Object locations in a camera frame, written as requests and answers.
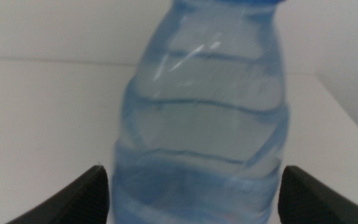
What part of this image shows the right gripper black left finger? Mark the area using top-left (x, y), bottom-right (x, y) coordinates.
top-left (6, 164), bottom-right (110, 224)

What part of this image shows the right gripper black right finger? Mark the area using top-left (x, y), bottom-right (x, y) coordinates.
top-left (277, 165), bottom-right (358, 224)

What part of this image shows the clear water bottle blue cap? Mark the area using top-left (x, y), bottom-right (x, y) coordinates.
top-left (110, 0), bottom-right (290, 224)

